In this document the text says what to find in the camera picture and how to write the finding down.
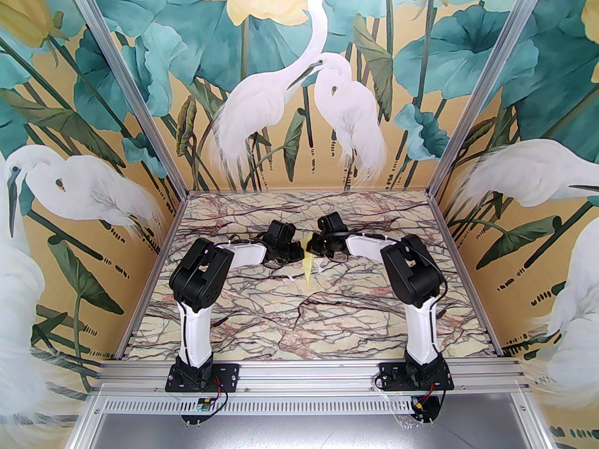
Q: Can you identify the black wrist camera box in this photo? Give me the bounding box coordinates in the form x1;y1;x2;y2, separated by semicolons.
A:
320;212;347;234
268;220;297;246

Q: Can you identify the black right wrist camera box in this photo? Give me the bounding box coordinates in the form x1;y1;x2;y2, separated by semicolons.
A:
320;212;347;234

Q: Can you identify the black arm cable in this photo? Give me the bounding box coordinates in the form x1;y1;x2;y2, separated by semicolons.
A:
229;233;291;268
314;231;403;263

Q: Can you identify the thin aluminium table edge rail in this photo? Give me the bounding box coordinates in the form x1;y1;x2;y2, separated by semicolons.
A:
427;194;505;358
112;194;190;360

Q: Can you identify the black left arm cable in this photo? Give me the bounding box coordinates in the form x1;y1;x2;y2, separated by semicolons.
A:
229;233;291;268

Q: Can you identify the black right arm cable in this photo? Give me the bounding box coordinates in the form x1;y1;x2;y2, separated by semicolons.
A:
314;231;403;263

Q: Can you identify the grey sheet metal tray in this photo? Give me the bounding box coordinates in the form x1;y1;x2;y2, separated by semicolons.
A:
70;412;555;449

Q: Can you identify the pale yellow paper sheet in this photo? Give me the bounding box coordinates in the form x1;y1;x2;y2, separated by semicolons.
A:
301;233;315;285

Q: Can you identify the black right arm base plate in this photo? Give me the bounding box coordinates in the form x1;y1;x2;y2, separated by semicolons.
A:
377;361;454;391

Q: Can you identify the aluminium frame post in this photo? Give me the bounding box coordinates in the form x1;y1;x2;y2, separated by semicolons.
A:
427;0;555;197
62;0;190;197

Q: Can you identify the perforated metal strip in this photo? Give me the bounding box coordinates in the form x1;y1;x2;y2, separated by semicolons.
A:
91;395;525;415

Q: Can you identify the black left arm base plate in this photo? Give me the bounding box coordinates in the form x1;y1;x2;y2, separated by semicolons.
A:
166;362;240;393

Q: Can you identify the wide aluminium frame rail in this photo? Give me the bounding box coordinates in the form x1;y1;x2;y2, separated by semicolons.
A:
89;361;534;396

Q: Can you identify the red and black wire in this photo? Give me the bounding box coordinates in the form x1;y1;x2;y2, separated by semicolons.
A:
211;376;231;413
412;389;445;413

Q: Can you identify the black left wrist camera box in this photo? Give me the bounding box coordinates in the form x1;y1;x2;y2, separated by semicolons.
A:
268;220;297;246

